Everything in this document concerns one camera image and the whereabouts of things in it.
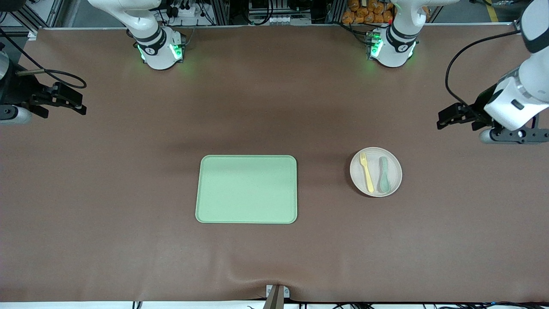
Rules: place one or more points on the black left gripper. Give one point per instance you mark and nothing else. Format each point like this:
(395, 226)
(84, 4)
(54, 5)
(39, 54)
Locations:
(484, 102)

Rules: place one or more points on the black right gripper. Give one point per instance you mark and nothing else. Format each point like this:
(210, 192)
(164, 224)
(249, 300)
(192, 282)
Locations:
(17, 89)

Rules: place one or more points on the round beige plate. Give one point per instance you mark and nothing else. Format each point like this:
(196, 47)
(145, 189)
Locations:
(396, 174)

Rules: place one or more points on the yellow plastic fork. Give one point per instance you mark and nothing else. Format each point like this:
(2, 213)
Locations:
(367, 174)

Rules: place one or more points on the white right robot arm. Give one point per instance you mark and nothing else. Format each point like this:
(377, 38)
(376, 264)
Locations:
(150, 43)

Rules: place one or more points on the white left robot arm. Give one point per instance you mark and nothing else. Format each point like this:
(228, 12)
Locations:
(399, 47)

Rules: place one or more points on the teal plastic spoon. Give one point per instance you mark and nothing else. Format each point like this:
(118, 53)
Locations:
(384, 183)

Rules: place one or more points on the brown table cover mat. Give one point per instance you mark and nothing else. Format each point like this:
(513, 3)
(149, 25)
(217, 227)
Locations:
(128, 193)

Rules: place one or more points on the orange snack packs pile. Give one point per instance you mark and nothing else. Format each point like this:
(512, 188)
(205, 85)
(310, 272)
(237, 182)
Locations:
(364, 13)

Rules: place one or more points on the white power strip with plugs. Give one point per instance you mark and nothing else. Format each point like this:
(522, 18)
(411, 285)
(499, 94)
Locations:
(184, 12)

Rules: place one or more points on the light green rectangular tray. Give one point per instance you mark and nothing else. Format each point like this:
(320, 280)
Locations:
(244, 189)

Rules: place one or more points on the long white socket strip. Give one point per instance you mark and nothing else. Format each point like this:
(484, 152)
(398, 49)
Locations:
(279, 19)

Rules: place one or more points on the metal table edge clamp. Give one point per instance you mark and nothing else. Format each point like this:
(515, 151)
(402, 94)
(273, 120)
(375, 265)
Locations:
(276, 296)

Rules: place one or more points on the aluminium corner frame profile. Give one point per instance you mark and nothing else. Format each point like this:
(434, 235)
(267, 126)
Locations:
(47, 13)
(518, 26)

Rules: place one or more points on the aluminium frame post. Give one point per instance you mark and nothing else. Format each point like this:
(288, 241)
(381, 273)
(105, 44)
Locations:
(336, 10)
(219, 12)

